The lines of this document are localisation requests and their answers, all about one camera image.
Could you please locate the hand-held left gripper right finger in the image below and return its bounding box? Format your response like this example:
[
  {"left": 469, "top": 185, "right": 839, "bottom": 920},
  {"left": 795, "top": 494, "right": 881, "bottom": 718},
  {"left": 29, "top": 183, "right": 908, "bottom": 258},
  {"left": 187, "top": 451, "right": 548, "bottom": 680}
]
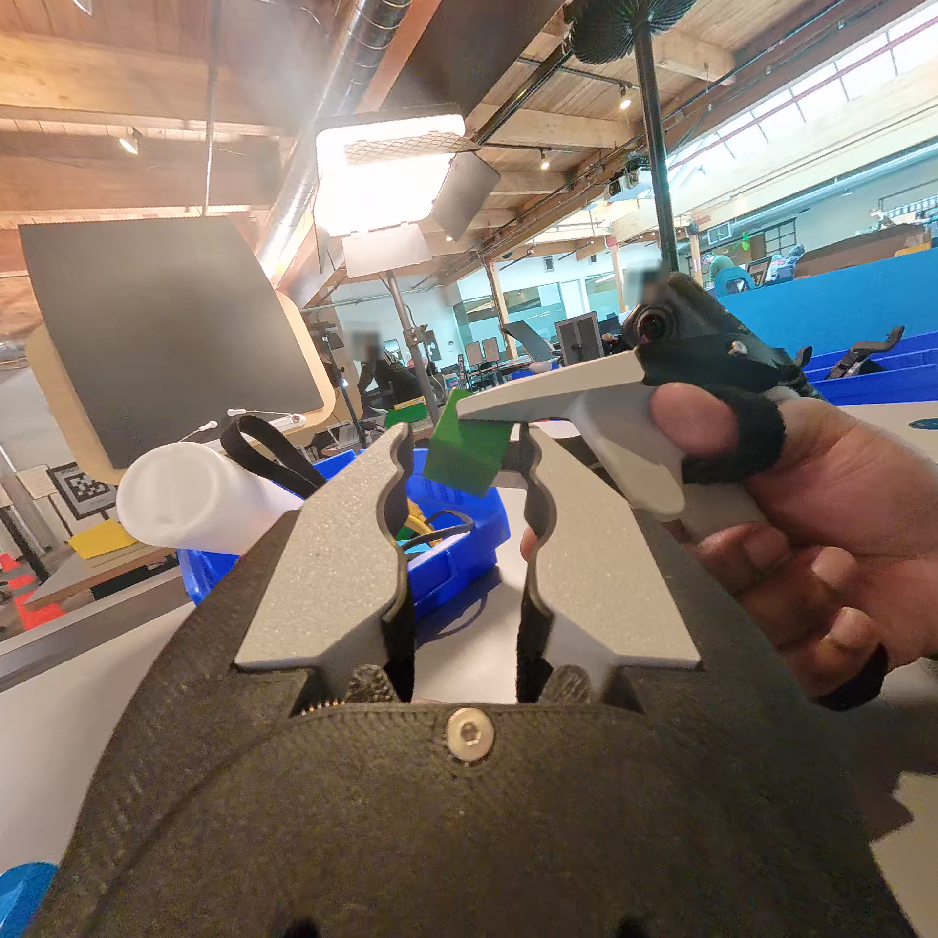
[{"left": 516, "top": 424, "right": 701, "bottom": 704}]

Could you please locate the white metal stand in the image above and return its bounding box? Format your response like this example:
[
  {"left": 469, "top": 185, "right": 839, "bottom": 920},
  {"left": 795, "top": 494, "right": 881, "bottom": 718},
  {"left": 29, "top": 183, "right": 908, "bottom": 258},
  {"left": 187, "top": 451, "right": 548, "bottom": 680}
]
[{"left": 179, "top": 406, "right": 309, "bottom": 444}]

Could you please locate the white plastic bottle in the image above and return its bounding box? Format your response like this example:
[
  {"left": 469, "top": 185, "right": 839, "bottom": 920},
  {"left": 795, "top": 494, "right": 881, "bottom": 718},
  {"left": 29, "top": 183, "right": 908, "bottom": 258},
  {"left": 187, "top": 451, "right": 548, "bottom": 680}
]
[{"left": 116, "top": 441, "right": 305, "bottom": 556}]

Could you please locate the yellow network cable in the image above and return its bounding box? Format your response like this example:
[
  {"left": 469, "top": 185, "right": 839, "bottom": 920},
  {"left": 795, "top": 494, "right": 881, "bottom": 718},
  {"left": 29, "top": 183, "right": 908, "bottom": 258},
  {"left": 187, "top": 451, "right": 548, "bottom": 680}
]
[{"left": 399, "top": 506, "right": 444, "bottom": 547}]

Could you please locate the black bottle cord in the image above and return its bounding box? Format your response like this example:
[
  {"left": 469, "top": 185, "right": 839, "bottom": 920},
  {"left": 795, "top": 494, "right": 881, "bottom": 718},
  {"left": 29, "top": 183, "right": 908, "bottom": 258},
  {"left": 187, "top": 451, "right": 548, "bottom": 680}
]
[{"left": 220, "top": 414, "right": 329, "bottom": 499}]

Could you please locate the framed marker sign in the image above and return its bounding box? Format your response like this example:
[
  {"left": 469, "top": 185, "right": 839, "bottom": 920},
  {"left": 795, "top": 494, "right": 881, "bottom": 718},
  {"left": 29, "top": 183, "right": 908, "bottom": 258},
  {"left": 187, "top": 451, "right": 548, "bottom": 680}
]
[{"left": 47, "top": 462, "right": 118, "bottom": 521}]

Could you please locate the large blue plastic bin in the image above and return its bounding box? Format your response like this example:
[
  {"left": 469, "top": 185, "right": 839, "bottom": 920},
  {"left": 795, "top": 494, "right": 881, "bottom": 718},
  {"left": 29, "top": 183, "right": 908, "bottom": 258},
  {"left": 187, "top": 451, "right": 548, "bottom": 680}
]
[{"left": 178, "top": 448, "right": 512, "bottom": 624}]

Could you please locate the black metal stand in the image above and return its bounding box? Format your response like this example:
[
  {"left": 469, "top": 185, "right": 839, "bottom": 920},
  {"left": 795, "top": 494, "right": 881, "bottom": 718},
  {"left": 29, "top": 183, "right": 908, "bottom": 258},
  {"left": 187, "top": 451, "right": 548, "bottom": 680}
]
[{"left": 381, "top": 270, "right": 441, "bottom": 411}]

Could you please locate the black cable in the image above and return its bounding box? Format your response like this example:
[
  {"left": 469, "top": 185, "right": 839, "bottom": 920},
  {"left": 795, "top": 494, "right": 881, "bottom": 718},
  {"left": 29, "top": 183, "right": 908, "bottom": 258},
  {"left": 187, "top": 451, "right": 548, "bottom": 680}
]
[{"left": 399, "top": 520, "right": 477, "bottom": 554}]

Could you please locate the black plastic bracket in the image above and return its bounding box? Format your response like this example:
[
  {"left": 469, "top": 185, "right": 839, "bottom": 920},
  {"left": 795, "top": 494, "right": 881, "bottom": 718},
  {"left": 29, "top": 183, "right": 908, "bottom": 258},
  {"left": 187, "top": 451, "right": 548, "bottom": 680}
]
[{"left": 828, "top": 326, "right": 906, "bottom": 380}]

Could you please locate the metal air duct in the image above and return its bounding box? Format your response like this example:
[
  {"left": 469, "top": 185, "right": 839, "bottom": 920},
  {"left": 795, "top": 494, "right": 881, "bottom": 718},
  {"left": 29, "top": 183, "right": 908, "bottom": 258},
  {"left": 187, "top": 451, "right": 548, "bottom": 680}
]
[{"left": 256, "top": 0, "right": 441, "bottom": 279}]

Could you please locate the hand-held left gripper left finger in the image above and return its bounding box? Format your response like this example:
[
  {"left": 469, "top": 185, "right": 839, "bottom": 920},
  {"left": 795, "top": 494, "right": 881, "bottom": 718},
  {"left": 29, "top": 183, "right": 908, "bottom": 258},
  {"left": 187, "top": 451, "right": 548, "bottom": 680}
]
[{"left": 233, "top": 421, "right": 417, "bottom": 703}]

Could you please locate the green foam cube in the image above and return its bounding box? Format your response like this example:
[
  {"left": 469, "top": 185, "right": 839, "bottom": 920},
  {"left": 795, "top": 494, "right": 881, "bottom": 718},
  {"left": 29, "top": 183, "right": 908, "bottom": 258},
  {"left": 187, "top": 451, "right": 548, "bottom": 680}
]
[{"left": 424, "top": 388, "right": 514, "bottom": 498}]

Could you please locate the small blue bin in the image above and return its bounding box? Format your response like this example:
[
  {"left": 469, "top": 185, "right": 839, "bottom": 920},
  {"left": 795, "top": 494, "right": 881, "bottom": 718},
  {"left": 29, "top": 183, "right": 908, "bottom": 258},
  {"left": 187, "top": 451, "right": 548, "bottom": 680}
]
[{"left": 799, "top": 333, "right": 938, "bottom": 405}]

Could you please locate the person's right hand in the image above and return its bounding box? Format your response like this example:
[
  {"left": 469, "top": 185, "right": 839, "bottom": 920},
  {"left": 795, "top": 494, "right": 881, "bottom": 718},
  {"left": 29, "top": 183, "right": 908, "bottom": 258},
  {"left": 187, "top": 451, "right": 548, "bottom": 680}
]
[{"left": 520, "top": 381, "right": 938, "bottom": 701}]

